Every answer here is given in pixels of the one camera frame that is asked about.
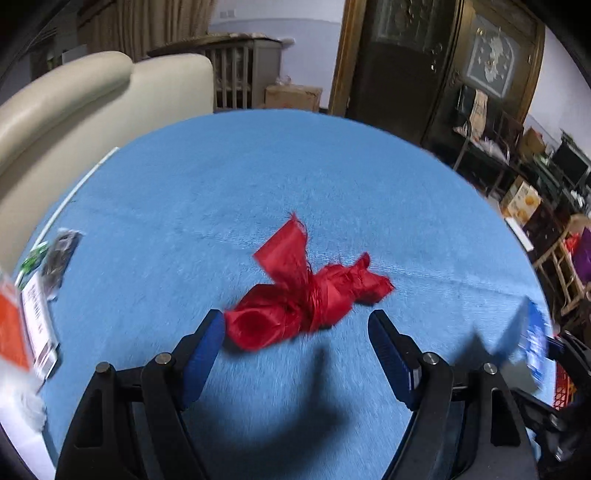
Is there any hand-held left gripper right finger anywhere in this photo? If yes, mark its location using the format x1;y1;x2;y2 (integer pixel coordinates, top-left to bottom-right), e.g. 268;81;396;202
368;309;541;480

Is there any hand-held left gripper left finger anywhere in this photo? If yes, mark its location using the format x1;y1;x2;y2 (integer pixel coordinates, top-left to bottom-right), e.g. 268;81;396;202
55;309;227;480

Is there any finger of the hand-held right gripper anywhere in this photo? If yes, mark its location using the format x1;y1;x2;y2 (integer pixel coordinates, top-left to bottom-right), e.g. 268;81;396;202
547;330;591;372

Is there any blue silver packet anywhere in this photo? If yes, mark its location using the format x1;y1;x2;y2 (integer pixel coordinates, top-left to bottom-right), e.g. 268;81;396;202
517;298;561;384

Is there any red ribbon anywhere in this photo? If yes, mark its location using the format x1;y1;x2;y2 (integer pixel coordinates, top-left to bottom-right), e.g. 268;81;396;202
223;212;395;352

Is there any red plastic basket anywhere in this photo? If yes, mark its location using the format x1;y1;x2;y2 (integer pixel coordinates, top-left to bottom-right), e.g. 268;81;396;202
551;364;583;411

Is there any orange print carton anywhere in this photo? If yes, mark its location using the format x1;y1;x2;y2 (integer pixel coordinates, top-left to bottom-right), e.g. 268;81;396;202
501;178;543;227

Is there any barcode label packet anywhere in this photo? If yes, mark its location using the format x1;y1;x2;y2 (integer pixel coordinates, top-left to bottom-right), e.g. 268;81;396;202
21;272;62;381

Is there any dark snack packet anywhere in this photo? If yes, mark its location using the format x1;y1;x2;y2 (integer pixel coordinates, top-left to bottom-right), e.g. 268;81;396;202
41;229;84;301

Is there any green packet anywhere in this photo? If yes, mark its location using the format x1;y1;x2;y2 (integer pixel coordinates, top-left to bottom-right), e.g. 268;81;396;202
18;241;49;289

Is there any orange and white tissue pack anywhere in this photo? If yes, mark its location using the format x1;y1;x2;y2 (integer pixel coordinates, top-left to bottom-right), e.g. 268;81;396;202
0;265;35;374

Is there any white stick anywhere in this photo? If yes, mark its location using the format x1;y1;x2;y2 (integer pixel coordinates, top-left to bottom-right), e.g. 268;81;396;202
34;147;120;245

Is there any cardboard box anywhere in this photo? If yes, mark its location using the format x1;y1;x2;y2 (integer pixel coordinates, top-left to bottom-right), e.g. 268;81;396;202
264;84;323;112

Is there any beige leather sofa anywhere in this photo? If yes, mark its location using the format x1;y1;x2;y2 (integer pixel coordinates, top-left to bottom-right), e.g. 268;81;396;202
0;51;215;273

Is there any slatted radiator cover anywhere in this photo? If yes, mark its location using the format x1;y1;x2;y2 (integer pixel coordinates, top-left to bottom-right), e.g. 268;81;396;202
148;32;283;112

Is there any wooden glass-panel door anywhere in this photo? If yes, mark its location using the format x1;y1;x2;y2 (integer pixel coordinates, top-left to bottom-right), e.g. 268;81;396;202
329;0;546;148

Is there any brown curtain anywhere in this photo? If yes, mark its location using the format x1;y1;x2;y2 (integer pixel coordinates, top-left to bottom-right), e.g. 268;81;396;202
78;0;218;61

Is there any metal frame chair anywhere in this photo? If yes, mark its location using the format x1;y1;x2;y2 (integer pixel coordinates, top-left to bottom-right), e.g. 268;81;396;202
452;88;527;185

